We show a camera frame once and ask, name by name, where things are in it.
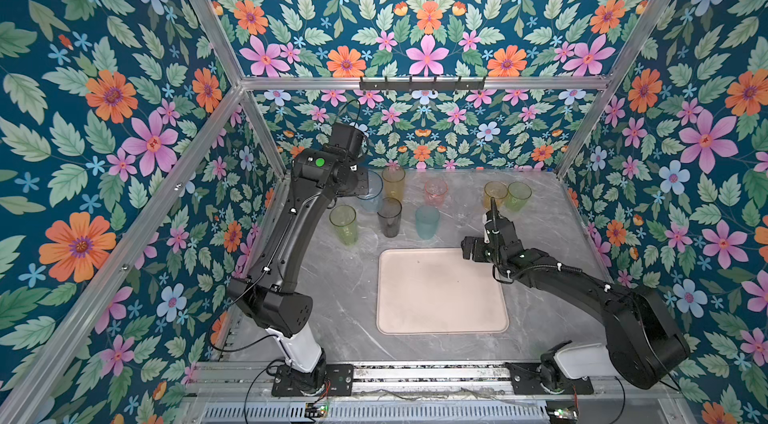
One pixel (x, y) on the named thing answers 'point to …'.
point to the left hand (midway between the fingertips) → (360, 176)
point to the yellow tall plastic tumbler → (393, 182)
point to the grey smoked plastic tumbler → (389, 215)
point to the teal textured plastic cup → (427, 217)
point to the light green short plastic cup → (518, 196)
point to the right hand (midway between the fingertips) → (474, 242)
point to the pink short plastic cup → (434, 192)
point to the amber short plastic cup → (496, 190)
